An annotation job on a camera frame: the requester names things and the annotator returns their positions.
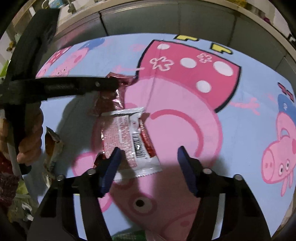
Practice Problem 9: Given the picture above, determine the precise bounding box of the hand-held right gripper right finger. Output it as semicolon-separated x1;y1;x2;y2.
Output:
177;146;271;241

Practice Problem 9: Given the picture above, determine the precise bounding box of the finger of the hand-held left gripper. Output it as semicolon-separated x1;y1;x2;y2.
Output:
46;77;119;100

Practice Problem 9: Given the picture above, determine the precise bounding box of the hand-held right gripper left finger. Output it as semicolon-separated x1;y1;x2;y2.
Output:
26;146;123;241

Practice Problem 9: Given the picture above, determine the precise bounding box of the red foil wrapper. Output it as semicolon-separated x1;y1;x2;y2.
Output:
88;72;137;117

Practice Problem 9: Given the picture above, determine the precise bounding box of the white red sachet packet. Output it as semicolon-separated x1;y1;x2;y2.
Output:
93;106;163;181

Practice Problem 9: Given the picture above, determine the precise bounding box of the person's left hand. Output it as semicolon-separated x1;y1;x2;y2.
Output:
0;107;45;166

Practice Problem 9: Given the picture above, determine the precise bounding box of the cartoon pig printed tablecloth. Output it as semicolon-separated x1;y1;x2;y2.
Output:
22;32;296;241

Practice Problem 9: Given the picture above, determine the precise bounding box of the white blue plastic container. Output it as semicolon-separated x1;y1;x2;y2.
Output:
49;0;65;9

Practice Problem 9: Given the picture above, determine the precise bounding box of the brown crumpled wrapper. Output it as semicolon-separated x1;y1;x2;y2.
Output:
43;126;64;189

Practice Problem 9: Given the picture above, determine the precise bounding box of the dark red knit sleeve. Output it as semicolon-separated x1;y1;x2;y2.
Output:
0;152;20;205

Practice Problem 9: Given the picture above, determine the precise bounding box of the grey kitchen cabinet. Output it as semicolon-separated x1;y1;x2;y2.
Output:
54;0;296;70

